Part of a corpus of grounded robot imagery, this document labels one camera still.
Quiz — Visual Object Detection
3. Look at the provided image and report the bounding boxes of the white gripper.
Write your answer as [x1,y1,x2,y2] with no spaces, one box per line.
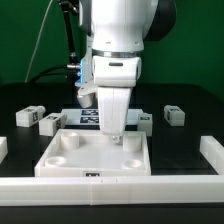
[93,56,141,145]

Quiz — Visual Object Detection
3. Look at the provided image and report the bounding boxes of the white square tabletop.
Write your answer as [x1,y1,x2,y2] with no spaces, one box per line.
[34,129,151,177]

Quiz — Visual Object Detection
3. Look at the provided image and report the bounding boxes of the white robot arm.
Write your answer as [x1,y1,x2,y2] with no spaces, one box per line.
[78,0,176,143]

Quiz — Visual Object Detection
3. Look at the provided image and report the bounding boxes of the white right fence block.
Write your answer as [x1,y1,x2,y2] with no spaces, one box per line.
[200,136,224,175]

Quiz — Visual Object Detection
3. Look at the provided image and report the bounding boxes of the white fence block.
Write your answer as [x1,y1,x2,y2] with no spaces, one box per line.
[0,137,8,164]
[200,136,224,175]

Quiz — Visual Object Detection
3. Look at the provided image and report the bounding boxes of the white left fence block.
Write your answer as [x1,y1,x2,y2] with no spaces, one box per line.
[0,137,8,164]

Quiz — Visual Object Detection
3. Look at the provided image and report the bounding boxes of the white marker base plate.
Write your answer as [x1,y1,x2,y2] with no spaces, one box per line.
[62,109,143,126]

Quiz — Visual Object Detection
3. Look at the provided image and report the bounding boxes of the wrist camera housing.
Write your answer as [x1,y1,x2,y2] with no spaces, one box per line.
[77,83,97,108]

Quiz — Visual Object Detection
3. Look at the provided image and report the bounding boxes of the white front fence wall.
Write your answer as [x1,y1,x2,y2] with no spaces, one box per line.
[0,175,224,206]

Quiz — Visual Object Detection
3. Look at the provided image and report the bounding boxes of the grey thin cable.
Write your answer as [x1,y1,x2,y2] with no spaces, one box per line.
[24,0,54,84]

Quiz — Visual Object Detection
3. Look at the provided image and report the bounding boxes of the black cable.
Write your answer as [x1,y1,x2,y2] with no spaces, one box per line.
[25,0,83,84]

